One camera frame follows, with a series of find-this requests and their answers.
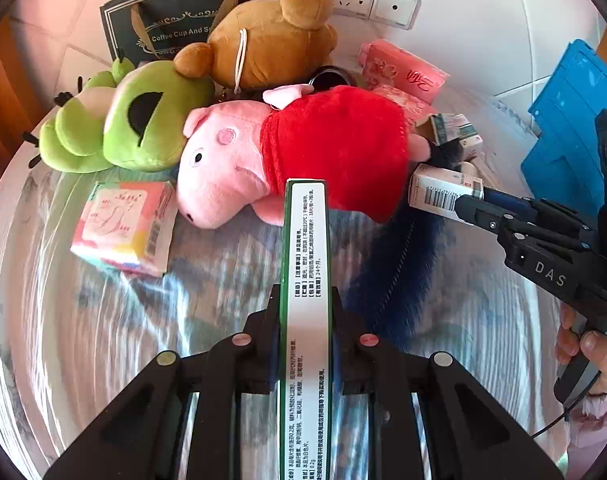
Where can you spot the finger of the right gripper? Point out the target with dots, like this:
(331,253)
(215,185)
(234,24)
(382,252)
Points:
(487,214)

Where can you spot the pink tissue pack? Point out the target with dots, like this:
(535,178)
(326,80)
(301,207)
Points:
(384,63)
(415,111)

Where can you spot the person right hand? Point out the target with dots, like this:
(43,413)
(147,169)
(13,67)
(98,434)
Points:
(592,345)

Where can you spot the brown bear plush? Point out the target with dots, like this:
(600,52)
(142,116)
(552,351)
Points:
(262,44)

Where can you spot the black coffee cup gift box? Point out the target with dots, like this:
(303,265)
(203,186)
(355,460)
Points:
(144,30)

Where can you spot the long green white medicine box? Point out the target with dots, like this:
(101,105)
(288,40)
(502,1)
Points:
(306,369)

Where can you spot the small colourful tissue pack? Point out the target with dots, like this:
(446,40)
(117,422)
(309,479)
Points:
(128,226)

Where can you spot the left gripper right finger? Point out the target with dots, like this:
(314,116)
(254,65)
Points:
(428,417)

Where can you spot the green frog plush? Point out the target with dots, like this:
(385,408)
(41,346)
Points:
(128,117)

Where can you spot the green white small box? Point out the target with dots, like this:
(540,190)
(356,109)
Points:
(452,129)

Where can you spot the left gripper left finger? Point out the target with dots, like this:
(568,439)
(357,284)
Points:
(139,435)

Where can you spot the blue plastic storage crate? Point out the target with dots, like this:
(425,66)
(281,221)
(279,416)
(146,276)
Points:
(563,165)

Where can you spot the pink pig plush red dress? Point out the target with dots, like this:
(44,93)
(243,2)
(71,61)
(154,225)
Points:
(242,153)

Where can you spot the white barcode medicine box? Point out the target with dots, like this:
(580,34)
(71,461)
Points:
(436,190)

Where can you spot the dark blue fur tail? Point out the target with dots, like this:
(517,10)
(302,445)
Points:
(388,293)

